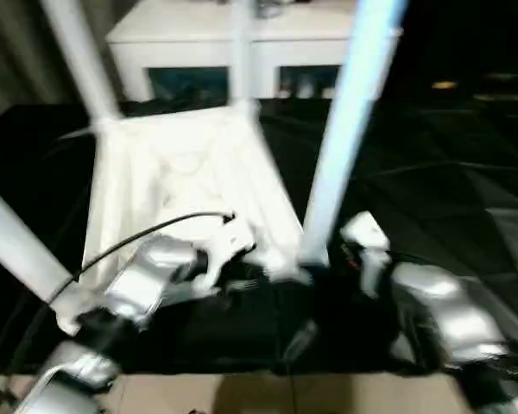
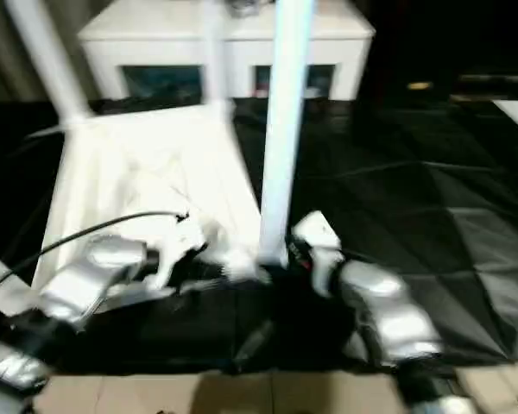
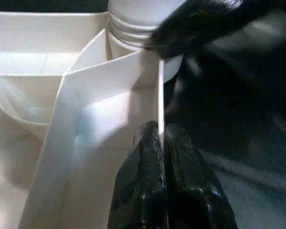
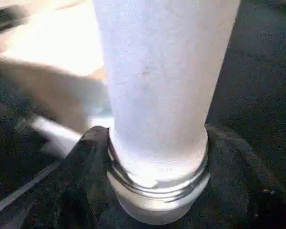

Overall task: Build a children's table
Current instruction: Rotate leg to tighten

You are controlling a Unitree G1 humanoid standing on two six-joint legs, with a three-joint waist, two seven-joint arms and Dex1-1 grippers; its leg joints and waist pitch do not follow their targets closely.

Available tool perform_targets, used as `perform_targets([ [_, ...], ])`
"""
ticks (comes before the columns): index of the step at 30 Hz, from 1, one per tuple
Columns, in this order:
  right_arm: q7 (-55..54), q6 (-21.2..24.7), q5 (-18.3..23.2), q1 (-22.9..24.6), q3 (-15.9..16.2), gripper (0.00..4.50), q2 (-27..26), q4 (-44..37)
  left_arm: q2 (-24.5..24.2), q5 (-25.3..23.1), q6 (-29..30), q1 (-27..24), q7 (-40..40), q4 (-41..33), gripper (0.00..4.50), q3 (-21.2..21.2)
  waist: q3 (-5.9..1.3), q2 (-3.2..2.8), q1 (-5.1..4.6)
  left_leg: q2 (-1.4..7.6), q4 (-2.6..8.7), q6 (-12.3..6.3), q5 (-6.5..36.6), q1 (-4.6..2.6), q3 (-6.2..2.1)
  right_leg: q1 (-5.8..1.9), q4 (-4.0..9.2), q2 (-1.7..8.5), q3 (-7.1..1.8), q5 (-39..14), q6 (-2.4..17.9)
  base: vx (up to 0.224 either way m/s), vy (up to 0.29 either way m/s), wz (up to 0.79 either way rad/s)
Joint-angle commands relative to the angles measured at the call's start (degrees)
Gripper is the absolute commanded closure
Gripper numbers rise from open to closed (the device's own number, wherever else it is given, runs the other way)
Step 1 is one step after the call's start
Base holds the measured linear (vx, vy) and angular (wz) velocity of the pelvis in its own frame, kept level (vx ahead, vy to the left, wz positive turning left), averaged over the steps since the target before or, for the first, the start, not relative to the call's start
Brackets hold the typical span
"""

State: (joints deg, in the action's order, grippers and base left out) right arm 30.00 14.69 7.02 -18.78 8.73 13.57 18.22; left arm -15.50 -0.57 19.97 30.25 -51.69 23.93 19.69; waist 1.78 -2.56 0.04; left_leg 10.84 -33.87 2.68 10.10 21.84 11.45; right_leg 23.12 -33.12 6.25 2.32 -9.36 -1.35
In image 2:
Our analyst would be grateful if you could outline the white cabinet with glass doors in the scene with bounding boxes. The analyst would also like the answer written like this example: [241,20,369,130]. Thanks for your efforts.
[76,0,376,104]

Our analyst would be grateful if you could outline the white plastic table top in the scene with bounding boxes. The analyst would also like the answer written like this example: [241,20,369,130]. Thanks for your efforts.
[29,101,294,316]

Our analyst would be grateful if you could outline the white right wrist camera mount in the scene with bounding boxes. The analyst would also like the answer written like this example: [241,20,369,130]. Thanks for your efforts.
[291,210,344,298]

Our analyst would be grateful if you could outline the black mat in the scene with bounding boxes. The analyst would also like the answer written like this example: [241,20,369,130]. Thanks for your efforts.
[0,97,518,376]

